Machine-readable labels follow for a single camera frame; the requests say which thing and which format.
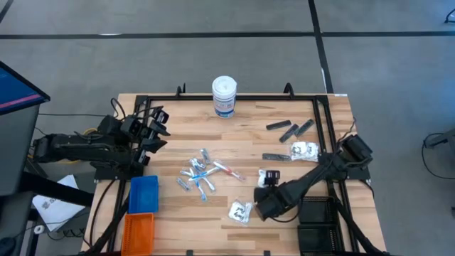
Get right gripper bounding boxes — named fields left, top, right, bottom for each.
left=254, top=169, right=291, bottom=221

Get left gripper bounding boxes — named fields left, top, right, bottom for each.
left=132, top=108, right=171, bottom=166

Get black comb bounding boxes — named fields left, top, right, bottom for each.
left=262, top=152, right=293, bottom=162
left=293, top=118, right=316, bottom=138
left=278, top=123, right=300, bottom=144
left=265, top=119, right=292, bottom=132

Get red toothbrush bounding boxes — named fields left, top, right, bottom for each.
left=212, top=161, right=246, bottom=181

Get blue toothbrush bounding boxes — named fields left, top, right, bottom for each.
left=189, top=167, right=208, bottom=203
left=187, top=166, right=222, bottom=181
left=180, top=170, right=217, bottom=193

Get black mesh plastic bin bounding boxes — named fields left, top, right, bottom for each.
left=296, top=223, right=344, bottom=256
left=297, top=196, right=337, bottom=225

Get blue plastic bin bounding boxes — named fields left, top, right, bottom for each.
left=127, top=175, right=160, bottom=215

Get white wipes canister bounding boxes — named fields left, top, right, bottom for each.
left=211, top=75, right=238, bottom=119

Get orange plastic bin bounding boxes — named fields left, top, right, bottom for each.
left=120, top=212, right=156, bottom=256

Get black monitor stand beam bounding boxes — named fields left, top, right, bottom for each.
left=19, top=171, right=95, bottom=208

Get white paper sheet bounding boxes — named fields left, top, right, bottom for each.
left=31, top=174, right=87, bottom=233

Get dark monitor with blue screen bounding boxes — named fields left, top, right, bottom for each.
left=0, top=60, right=51, bottom=197

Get grey floor stand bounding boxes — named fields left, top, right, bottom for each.
left=424, top=128, right=455, bottom=149

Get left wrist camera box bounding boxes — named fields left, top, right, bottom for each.
left=120, top=116, right=143, bottom=138

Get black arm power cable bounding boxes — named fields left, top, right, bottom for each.
left=88, top=179, right=120, bottom=248

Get looped black floor cable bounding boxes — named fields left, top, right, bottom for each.
left=421, top=132, right=455, bottom=181

